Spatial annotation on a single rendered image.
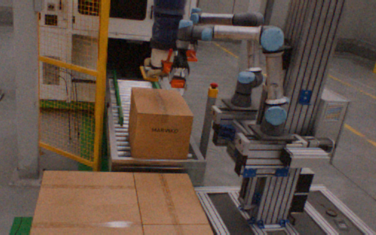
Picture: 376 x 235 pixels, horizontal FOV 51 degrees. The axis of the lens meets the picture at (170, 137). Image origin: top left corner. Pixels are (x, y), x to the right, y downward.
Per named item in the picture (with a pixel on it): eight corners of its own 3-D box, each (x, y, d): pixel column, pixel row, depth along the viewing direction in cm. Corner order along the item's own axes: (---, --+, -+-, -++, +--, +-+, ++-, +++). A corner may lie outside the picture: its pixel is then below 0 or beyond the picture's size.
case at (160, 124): (127, 131, 341) (131, 86, 325) (172, 133, 349) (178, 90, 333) (132, 163, 287) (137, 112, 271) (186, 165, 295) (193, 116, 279)
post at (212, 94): (192, 187, 374) (208, 86, 334) (198, 187, 376) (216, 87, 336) (193, 191, 368) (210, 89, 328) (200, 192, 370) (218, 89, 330)
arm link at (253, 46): (241, 89, 292) (240, 12, 277) (250, 85, 303) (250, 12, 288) (256, 90, 285) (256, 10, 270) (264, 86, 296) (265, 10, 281)
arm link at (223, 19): (248, 30, 265) (188, 26, 293) (255, 29, 274) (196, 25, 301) (250, 12, 262) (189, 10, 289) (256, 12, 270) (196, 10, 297)
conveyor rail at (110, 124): (103, 87, 495) (104, 72, 487) (107, 87, 496) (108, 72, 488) (109, 181, 288) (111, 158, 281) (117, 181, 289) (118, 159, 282)
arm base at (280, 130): (276, 126, 254) (280, 112, 250) (287, 136, 240) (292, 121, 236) (255, 126, 250) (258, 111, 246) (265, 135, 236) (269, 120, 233)
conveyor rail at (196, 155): (154, 90, 508) (155, 76, 501) (158, 90, 509) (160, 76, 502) (195, 183, 302) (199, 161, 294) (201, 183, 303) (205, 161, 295)
